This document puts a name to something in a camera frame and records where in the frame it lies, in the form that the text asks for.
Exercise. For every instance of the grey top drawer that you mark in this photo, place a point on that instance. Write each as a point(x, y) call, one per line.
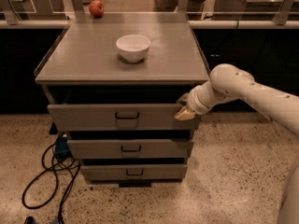
point(108, 117)

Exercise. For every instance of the grey middle drawer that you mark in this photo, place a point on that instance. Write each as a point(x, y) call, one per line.
point(130, 149)

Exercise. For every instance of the grey drawer cabinet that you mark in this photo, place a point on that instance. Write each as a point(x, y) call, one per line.
point(87, 69)

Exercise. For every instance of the red apple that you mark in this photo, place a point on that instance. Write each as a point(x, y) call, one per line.
point(96, 8)

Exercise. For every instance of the grey counter at left back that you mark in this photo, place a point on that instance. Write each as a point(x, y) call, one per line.
point(35, 9)

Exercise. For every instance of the white ceramic bowl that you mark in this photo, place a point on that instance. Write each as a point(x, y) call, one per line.
point(133, 48)

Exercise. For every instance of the white horizontal rail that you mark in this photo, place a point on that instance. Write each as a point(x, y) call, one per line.
point(194, 24)

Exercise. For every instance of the grey counter at right back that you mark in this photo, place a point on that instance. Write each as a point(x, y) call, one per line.
point(245, 10)

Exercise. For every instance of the grey counter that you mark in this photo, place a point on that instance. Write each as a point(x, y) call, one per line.
point(35, 9)
point(245, 10)

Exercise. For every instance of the grey bottom drawer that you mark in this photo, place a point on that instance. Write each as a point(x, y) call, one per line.
point(134, 172)

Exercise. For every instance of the grey drawer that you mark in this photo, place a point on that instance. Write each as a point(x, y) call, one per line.
point(134, 172)
point(108, 117)
point(130, 149)

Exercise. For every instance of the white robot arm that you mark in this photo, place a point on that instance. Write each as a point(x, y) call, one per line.
point(227, 83)

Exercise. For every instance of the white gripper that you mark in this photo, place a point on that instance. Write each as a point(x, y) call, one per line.
point(193, 102)

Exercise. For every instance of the blue power box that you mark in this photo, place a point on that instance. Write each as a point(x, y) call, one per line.
point(60, 146)

